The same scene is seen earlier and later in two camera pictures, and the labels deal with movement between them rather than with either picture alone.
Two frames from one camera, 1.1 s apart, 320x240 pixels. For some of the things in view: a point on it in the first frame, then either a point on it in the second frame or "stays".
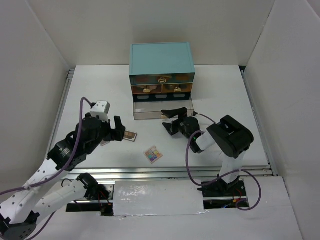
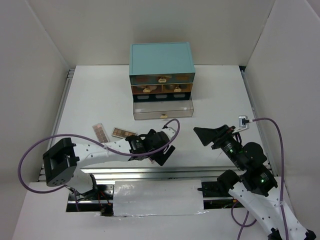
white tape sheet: [159, 197] stays
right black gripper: [172, 128] → [216, 135]
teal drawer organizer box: [161, 75] stays
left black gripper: [120, 129] → [160, 157]
